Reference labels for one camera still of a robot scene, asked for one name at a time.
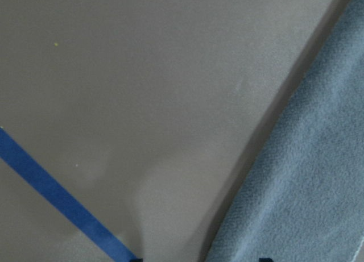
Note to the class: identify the pink towel with grey edge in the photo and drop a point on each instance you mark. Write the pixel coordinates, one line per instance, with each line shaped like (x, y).
(302, 200)

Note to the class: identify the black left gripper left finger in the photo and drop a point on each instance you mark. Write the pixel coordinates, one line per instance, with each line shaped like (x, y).
(136, 260)

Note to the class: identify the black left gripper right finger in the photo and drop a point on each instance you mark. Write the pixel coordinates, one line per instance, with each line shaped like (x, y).
(265, 259)

